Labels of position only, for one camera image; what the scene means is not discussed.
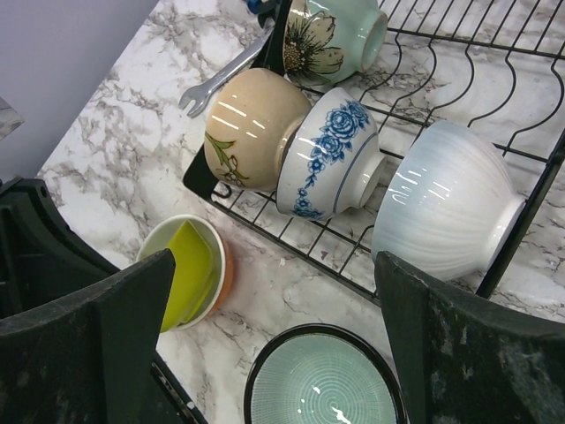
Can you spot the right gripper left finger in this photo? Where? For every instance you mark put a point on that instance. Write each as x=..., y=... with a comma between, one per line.
x=87, y=357

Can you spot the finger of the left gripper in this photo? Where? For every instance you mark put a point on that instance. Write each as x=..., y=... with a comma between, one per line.
x=42, y=258

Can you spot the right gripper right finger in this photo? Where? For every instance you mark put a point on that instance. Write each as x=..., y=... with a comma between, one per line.
x=464, y=359

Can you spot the orange bowl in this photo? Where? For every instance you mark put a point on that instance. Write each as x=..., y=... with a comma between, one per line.
x=223, y=270

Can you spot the yellow-green bowl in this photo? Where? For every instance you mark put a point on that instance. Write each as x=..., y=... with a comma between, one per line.
x=194, y=262

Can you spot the white bowl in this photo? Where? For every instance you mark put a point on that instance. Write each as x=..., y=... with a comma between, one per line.
x=450, y=206

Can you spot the blue floral bowl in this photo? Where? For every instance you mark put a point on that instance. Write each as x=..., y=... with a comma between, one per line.
x=334, y=161

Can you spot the beige floral bowl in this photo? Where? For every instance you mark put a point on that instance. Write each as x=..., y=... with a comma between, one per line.
x=249, y=126

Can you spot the mint green floral bowl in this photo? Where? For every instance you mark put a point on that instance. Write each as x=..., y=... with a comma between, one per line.
x=326, y=42

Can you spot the black rimmed bowl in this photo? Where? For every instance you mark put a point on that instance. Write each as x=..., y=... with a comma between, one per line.
x=321, y=373

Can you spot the silver wrench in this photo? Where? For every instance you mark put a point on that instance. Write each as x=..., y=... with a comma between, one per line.
x=199, y=96

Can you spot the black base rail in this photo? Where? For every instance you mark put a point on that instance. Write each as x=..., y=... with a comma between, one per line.
x=171, y=401

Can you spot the black wire dish rack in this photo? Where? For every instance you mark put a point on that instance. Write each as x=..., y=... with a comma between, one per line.
x=495, y=67

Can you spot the blue handled pliers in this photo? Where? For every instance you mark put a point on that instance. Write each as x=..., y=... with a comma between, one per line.
x=258, y=7

